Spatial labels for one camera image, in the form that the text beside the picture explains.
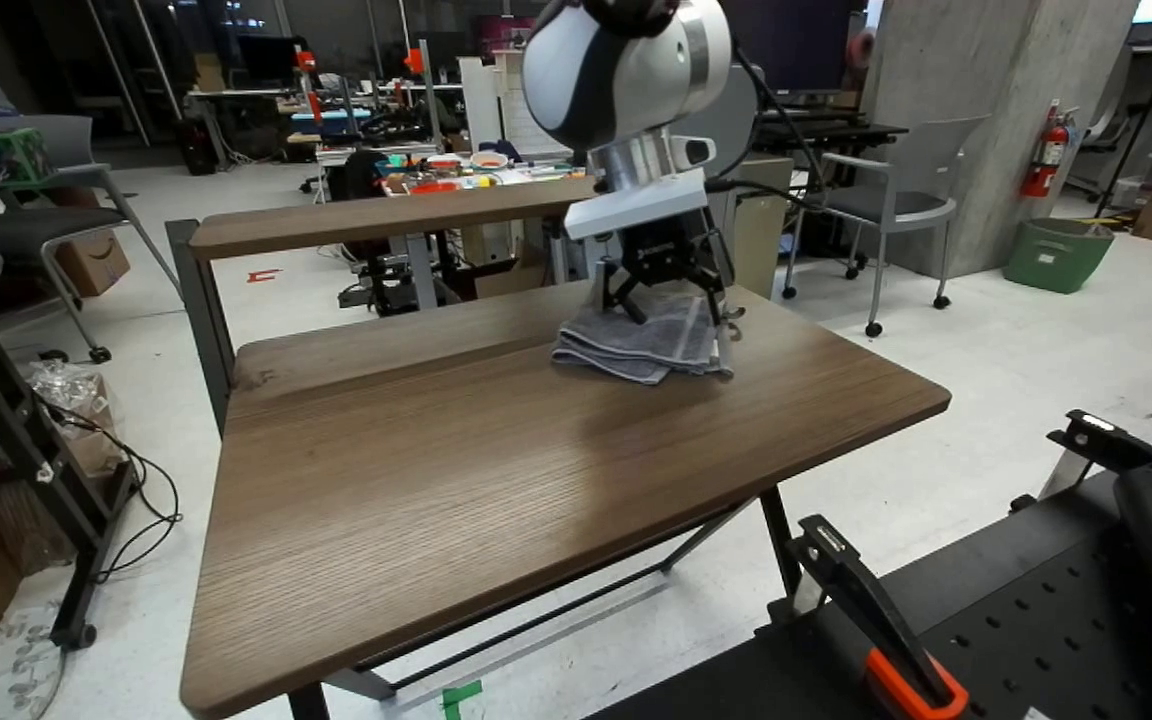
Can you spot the grey towel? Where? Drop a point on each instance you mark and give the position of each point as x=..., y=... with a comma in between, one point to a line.
x=672, y=337

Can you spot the brown wooden desk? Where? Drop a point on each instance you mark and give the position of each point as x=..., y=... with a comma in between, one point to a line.
x=395, y=480

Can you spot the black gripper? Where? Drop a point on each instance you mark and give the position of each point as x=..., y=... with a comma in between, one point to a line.
x=666, y=251

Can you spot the green bin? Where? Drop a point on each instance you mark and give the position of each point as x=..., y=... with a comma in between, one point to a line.
x=1059, y=253

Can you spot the red fire extinguisher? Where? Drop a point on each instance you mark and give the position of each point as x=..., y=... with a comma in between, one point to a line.
x=1051, y=153

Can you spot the black perforated mounting table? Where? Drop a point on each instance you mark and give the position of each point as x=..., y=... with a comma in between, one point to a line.
x=1042, y=617

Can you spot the black orange clamp front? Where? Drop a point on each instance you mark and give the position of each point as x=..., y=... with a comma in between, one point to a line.
x=898, y=663

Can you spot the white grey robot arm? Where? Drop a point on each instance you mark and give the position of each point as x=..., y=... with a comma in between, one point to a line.
x=609, y=78

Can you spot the grey office chair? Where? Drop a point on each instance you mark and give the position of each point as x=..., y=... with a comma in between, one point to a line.
x=903, y=188

